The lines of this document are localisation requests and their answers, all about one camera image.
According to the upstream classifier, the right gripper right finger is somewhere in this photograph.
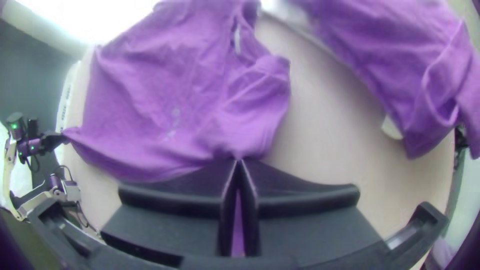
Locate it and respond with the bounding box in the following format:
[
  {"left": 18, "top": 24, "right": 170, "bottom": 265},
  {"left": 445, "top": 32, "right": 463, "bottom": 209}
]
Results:
[{"left": 239, "top": 159, "right": 385, "bottom": 260}]

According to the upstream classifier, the dark t-shirt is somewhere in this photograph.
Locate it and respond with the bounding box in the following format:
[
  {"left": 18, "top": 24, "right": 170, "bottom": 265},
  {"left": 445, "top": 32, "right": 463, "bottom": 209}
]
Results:
[{"left": 61, "top": 0, "right": 293, "bottom": 258}]

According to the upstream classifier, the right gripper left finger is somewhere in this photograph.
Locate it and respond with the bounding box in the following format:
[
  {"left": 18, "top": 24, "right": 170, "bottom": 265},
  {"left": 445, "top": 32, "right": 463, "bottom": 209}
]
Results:
[{"left": 99, "top": 159, "right": 239, "bottom": 269}]

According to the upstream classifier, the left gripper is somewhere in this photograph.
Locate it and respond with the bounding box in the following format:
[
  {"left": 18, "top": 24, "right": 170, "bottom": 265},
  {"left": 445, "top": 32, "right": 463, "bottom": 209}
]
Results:
[{"left": 39, "top": 130, "right": 72, "bottom": 152}]

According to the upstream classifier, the black cable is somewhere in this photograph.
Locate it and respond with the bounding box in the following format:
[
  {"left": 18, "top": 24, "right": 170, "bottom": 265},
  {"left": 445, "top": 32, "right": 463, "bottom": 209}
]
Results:
[{"left": 20, "top": 153, "right": 43, "bottom": 174}]

